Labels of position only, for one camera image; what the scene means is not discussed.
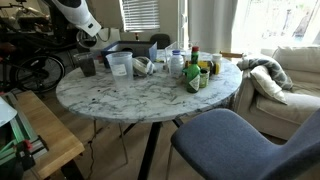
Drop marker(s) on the black table base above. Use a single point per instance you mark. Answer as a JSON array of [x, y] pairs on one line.
[[150, 150]]

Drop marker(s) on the beige sofa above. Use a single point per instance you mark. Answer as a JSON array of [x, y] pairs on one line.
[[283, 113]]

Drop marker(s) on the patterned grey blanket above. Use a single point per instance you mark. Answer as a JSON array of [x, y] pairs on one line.
[[276, 68]]

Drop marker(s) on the white window blind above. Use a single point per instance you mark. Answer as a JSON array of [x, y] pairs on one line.
[[140, 15]]

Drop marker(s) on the clear bottle blue cap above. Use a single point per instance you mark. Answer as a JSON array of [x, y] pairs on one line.
[[176, 65]]

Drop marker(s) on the white tote bag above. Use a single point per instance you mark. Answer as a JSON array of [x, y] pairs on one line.
[[112, 41]]

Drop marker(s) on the blue upholstered chair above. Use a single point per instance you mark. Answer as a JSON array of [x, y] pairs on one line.
[[226, 146]]

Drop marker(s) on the large clear plastic cup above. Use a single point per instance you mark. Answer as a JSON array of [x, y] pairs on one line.
[[120, 71]]

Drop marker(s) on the grey upholstered chair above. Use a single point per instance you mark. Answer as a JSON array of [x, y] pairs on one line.
[[160, 40]]

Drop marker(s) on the green white metal rail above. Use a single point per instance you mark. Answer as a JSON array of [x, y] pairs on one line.
[[20, 131]]

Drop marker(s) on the small plastic cup dark contents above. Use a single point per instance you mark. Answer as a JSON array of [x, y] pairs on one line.
[[87, 66]]

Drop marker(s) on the green bottle red cap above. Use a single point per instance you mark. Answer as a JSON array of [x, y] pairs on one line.
[[192, 75]]

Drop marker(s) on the black bicycle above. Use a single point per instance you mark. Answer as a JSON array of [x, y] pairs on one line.
[[6, 47]]

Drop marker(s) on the blue cardboard box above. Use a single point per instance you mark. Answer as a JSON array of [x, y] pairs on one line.
[[141, 48]]

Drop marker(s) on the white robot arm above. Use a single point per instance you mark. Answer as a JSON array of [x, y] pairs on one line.
[[78, 13]]

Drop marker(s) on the red black clamp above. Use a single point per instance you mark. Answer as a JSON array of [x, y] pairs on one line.
[[26, 155]]

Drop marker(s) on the black sideboard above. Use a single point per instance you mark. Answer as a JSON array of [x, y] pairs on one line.
[[33, 36]]

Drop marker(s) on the cream cushion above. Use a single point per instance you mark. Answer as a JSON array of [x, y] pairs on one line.
[[266, 85]]

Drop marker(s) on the small green jar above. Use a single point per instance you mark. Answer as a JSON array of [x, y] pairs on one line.
[[203, 79]]

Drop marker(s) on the white plastic object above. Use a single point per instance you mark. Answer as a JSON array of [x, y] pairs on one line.
[[6, 113]]

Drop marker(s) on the clear plastic container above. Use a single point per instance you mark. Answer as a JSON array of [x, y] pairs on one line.
[[170, 48]]

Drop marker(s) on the beige curtain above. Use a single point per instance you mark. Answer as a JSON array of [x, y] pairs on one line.
[[211, 23]]

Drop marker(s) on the dark jar yellow label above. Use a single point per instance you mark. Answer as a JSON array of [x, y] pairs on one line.
[[215, 68]]

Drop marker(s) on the white plastic container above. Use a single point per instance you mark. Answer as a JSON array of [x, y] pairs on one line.
[[216, 58]]

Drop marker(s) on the yellow lid jar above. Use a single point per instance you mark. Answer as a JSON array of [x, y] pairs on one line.
[[203, 64]]

